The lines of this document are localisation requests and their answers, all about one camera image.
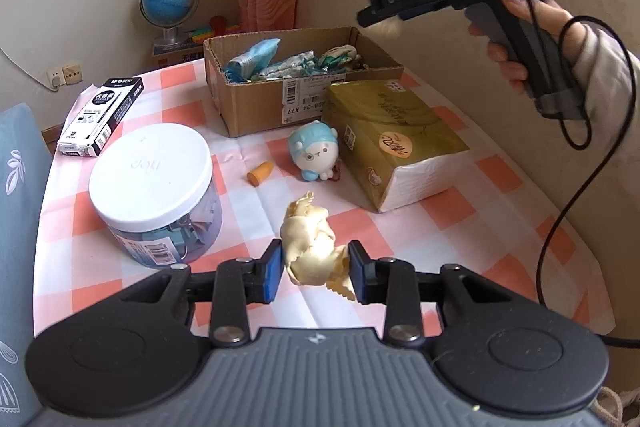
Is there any cardboard box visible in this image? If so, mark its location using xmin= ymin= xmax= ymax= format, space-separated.
xmin=202 ymin=26 xmax=406 ymax=138

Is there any clear jar with white lid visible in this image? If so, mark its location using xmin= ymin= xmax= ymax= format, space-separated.
xmin=89 ymin=123 xmax=223 ymax=269

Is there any beige woven rope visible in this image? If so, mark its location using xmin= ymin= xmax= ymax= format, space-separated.
xmin=592 ymin=384 xmax=640 ymax=427

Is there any person's right hand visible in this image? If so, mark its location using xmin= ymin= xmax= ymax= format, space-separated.
xmin=467 ymin=0 xmax=575 ymax=102

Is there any white wall outlet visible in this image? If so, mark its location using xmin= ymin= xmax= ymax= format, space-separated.
xmin=46 ymin=63 xmax=83 ymax=88

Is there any person's right forearm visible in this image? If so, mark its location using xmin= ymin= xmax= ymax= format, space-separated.
xmin=557 ymin=17 xmax=640 ymax=142

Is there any rainbow pop toy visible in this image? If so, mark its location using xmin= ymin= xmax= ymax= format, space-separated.
xmin=186 ymin=16 xmax=242 ymax=45

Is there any blue plush toy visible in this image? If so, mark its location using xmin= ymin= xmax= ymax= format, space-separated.
xmin=288 ymin=120 xmax=342 ymax=182

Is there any black pen box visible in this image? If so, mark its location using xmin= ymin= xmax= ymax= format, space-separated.
xmin=56 ymin=76 xmax=145 ymax=158

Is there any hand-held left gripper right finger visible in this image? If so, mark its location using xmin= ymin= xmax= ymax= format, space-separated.
xmin=348 ymin=239 xmax=506 ymax=345

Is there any gold tissue pack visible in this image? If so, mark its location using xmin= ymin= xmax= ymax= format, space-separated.
xmin=325 ymin=79 xmax=471 ymax=214

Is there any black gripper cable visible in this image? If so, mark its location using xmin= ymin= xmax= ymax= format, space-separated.
xmin=525 ymin=0 xmax=640 ymax=350

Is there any orange printed carton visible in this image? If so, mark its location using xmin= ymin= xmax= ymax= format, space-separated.
xmin=151 ymin=41 xmax=206 ymax=68

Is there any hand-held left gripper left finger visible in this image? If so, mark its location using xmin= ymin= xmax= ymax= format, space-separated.
xmin=120 ymin=238 xmax=285 ymax=348

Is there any beige bamboo print drawstring pouch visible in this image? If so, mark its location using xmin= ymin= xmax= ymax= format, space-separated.
xmin=317 ymin=44 xmax=366 ymax=72

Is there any blue embroidered sachet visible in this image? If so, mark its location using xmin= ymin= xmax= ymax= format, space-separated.
xmin=260 ymin=50 xmax=321 ymax=80

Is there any blue leaf print pillow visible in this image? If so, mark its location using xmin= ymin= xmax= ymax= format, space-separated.
xmin=0 ymin=103 xmax=53 ymax=427

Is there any small orange cone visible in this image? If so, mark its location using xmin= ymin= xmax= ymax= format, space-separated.
xmin=247 ymin=161 xmax=275 ymax=186

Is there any yellow satin sachet with tassel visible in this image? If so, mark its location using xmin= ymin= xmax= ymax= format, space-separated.
xmin=279 ymin=191 xmax=357 ymax=303

